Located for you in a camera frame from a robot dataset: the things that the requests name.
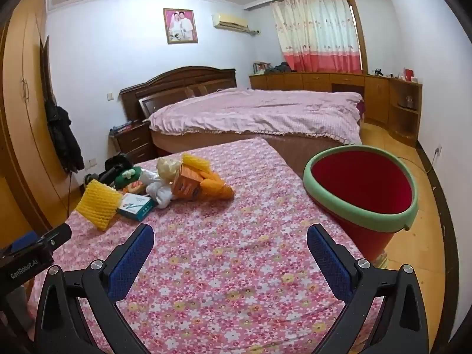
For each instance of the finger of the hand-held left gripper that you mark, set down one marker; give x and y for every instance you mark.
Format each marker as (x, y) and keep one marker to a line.
(55, 239)

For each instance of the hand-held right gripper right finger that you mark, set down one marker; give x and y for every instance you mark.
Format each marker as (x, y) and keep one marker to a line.
(328, 261)

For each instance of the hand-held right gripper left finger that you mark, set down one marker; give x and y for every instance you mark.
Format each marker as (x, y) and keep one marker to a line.
(132, 261)

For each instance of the green and white box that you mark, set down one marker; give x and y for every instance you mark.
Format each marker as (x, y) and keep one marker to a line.
(134, 206)

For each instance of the large yellow foam net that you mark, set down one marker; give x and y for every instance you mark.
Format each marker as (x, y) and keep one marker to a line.
(97, 202)

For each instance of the white sock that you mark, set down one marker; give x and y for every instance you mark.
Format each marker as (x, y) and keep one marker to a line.
(160, 193)

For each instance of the orange snack packet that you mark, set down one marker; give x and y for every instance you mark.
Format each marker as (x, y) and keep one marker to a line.
(135, 187)

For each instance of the red bucket with green rim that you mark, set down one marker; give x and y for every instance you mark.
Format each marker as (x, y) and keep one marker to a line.
(361, 184)

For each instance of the clear plastic bag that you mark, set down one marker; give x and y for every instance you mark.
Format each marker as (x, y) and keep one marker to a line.
(150, 177)

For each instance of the pale yellow plastic bag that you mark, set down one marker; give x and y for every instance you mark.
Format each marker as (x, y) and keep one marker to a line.
(167, 167)

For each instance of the small yellow foam net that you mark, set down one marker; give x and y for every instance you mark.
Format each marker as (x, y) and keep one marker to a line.
(193, 162)

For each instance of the green plush flower toy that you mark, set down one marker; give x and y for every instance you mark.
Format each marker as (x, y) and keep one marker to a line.
(123, 181)

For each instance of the pink floral tablecloth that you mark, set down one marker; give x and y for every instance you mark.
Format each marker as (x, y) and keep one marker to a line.
(221, 247)

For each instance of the black jacket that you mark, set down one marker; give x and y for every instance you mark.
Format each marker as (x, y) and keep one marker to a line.
(64, 136)

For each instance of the dark wooden nightstand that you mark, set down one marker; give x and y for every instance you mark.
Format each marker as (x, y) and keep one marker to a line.
(134, 143)

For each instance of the wooden wardrobe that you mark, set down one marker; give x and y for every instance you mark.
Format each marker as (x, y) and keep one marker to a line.
(25, 118)

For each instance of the stack of books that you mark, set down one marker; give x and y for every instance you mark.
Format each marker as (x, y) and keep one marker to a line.
(121, 127)

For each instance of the pink checked blanket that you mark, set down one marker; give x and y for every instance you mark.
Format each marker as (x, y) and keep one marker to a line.
(258, 112)

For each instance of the wooden cabinet row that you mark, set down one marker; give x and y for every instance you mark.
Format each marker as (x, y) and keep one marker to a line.
(376, 96)

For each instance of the dark wooden bed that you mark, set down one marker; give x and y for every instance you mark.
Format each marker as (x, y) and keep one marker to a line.
(177, 81)

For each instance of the small black device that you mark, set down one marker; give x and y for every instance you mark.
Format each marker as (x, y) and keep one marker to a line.
(378, 71)

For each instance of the dark clothes pile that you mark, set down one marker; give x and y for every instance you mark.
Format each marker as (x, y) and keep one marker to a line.
(278, 68)

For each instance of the red box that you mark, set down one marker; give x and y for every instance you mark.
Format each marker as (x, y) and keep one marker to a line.
(408, 74)

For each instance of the colourful box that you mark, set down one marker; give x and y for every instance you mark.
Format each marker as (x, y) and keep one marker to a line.
(260, 68)

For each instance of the white and red curtain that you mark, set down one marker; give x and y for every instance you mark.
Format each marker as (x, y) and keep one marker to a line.
(317, 33)

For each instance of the framed wedding photo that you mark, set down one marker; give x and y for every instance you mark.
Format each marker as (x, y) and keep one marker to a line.
(180, 25)

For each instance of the white air conditioner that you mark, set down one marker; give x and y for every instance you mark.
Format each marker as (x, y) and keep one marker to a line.
(229, 21)

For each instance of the black suction mount holder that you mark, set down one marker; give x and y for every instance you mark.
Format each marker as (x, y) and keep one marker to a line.
(114, 162)

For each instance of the wooden window frame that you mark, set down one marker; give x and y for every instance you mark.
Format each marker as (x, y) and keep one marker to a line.
(359, 33)

